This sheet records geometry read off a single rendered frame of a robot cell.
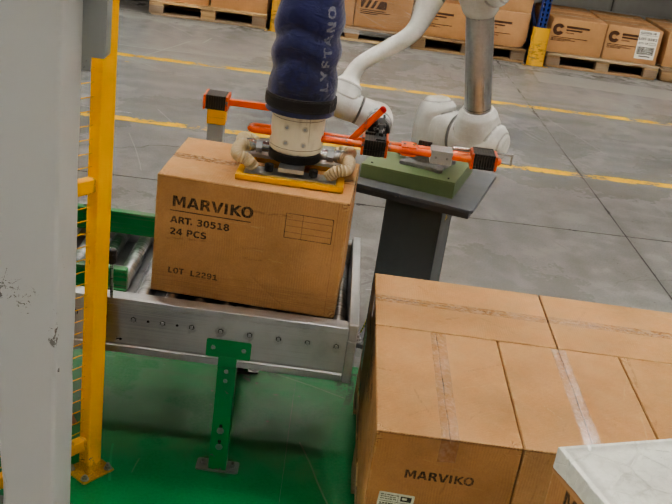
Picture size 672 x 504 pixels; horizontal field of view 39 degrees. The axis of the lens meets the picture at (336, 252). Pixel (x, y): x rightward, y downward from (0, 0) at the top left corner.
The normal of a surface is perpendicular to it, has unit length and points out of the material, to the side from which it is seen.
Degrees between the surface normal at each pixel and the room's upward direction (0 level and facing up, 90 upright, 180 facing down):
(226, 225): 90
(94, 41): 90
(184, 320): 90
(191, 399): 0
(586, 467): 0
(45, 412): 90
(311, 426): 0
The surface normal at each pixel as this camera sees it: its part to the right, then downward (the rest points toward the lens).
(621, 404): 0.13, -0.91
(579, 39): 0.00, 0.41
